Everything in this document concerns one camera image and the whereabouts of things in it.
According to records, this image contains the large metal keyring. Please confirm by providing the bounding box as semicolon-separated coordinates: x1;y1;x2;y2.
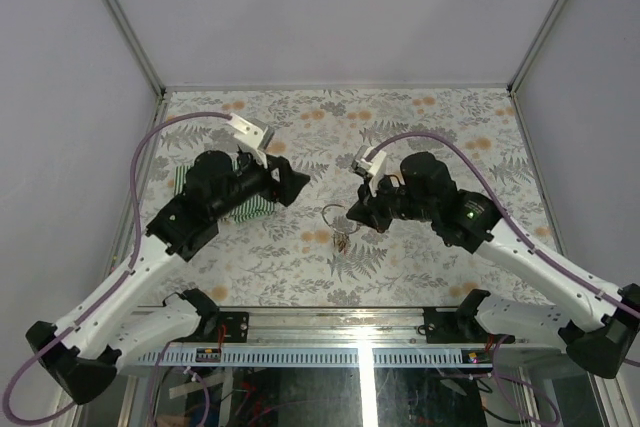
321;203;360;254

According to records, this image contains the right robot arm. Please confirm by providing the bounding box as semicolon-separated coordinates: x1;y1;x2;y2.
347;147;639;379

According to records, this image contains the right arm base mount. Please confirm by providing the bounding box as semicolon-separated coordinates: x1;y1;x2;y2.
416;307;474;344

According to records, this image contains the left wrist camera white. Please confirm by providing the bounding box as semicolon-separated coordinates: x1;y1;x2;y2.
228;114;274;167

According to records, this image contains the slotted cable duct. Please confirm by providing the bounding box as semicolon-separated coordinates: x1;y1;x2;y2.
137;347;467;368

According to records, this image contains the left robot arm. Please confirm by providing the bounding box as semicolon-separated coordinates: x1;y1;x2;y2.
26;151;310;405

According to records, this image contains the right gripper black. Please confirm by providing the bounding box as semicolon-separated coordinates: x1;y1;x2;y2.
346;169;436;233

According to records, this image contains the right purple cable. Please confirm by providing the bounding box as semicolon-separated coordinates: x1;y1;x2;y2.
372;131;640;319

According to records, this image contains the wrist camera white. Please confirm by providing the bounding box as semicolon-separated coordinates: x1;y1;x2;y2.
351;145;387;191
228;114;274;167

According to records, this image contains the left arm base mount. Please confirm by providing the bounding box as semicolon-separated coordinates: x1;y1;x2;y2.
212;311;250;345

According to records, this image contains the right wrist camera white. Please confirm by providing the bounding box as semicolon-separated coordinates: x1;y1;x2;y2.
351;145;387;191

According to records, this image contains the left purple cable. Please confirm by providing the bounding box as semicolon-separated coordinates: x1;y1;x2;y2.
0;111;234;422

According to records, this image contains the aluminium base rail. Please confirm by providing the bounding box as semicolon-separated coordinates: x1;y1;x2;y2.
134;306;614;348

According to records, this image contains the purple cable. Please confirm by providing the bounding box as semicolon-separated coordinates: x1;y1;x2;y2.
372;131;640;319
0;111;234;422

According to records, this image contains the floral table mat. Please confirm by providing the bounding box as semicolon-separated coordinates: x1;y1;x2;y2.
118;88;555;307

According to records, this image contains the green striped cloth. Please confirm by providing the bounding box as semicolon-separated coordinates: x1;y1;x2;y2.
172;164;276;224

